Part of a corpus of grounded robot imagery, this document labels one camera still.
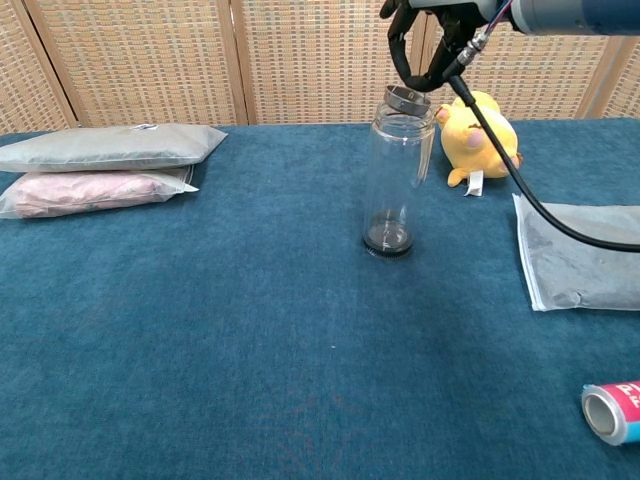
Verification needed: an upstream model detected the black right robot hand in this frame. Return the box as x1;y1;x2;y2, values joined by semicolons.
379;0;487;93

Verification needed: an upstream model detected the yellow plush toy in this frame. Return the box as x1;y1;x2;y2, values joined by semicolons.
433;90;524;189

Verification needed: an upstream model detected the metal strainer lid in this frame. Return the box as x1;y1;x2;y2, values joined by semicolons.
383;85;431;115

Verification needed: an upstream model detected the red and blue can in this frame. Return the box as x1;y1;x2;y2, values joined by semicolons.
580;379;640;447

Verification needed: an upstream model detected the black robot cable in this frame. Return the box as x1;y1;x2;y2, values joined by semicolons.
441;32;640;254

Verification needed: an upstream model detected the woven folding screen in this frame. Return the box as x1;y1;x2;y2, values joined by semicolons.
0;0;640;135

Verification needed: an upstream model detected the transparent plastic bottle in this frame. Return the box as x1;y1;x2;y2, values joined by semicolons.
361;97;437;260

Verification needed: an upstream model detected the pink packaged cloth bag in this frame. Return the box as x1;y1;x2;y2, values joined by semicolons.
0;166;200;220

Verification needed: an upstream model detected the dark grey packaged cloth bag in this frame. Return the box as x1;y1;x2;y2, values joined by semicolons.
512;192;640;313

